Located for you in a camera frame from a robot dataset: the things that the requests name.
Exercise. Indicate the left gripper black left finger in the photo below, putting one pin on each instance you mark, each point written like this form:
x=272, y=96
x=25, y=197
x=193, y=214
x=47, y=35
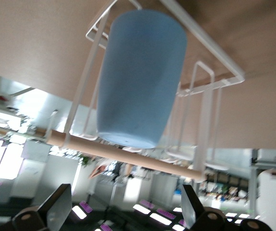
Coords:
x=56, y=211

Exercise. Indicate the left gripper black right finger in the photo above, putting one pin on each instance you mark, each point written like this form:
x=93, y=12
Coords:
x=195, y=211

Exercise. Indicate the light blue plastic cup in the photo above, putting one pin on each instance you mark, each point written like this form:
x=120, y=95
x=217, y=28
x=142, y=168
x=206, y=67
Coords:
x=140, y=84

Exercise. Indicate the brown table cover sheet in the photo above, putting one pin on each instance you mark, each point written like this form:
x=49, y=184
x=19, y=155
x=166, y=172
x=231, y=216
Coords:
x=32, y=36

